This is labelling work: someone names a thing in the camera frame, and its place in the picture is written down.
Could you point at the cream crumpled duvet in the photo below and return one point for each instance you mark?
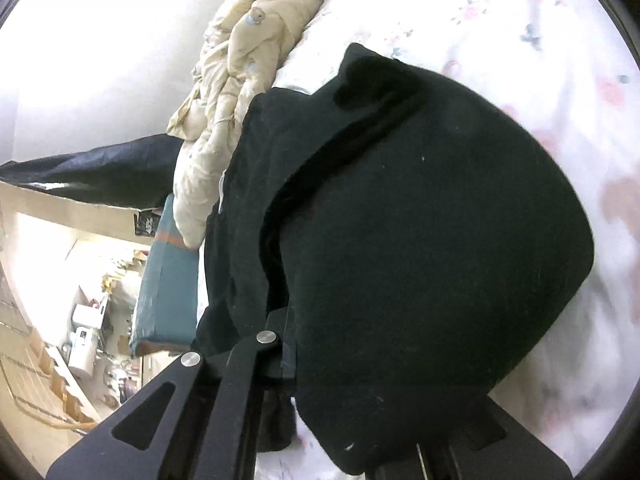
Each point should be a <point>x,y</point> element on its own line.
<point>245,43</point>

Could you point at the black printed bag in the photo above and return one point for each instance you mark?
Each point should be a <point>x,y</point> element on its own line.
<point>146,223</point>

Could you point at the dark hanging garment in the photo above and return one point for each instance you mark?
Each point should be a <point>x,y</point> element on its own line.
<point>136,174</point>

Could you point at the floral white bed sheet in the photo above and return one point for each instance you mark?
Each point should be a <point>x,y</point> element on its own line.
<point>560,69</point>

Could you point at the teal bed frame padding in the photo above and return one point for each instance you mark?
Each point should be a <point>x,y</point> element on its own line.
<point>166,312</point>

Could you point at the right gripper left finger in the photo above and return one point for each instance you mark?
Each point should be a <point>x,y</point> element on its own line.
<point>200,418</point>

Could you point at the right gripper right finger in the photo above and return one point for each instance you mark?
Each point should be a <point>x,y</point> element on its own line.
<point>489,445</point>

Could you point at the black pants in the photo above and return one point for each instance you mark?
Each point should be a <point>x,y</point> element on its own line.
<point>422,240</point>

